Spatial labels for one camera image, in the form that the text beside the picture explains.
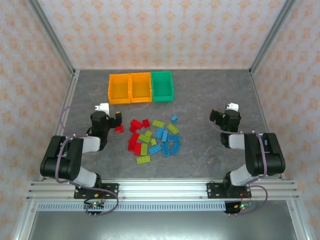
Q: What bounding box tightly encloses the long red lego brick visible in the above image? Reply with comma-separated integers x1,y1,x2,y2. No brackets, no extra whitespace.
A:
133,141,143,157
129,119,144,133
129,132,141,145

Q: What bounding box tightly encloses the orange plastic bin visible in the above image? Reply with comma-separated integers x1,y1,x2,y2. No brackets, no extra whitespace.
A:
129,72,154,104
107,73,132,105

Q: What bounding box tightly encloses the green plastic bin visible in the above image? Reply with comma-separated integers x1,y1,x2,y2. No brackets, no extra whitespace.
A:
150,70,175,103

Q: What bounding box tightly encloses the small circuit board with LED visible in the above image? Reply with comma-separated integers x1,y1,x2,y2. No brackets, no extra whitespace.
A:
83,199,106,210
233,201,254,210

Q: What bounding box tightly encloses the grey metal sheet panel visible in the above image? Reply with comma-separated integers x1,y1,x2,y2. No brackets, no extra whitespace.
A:
26,211,302,240

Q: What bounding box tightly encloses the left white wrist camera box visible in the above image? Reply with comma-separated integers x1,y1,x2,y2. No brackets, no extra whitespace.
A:
94,102,111,114

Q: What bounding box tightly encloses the aluminium side rail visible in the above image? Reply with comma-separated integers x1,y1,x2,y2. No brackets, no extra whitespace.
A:
249,70,286,181
37,69,81,182

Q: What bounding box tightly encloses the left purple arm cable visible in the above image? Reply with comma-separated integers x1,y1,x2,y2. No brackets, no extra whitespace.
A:
54,103,120,217

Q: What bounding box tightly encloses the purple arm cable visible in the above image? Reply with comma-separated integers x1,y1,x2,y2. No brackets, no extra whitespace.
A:
54,103,120,217
208,103,270,216

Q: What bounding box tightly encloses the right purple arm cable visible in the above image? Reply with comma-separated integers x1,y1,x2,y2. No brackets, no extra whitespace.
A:
208,103,270,216

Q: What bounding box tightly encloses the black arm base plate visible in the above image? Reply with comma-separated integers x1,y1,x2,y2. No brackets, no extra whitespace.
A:
73,183,120,200
206,181,251,200

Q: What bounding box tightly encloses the aluminium front mounting rail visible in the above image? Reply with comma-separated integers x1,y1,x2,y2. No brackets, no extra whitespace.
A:
26,177,300,202

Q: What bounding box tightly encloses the slotted grey cable duct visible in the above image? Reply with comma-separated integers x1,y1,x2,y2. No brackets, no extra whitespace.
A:
36,201,228,213

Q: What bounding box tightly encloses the aluminium frame post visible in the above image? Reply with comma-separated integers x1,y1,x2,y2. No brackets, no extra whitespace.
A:
286,199,312,240
11,199,38,240
26,0,77,76
249,0,300,76

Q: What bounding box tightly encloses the aluminium lower frame post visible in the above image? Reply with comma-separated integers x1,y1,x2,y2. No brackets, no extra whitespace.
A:
11,199,38,240
286,199,312,240

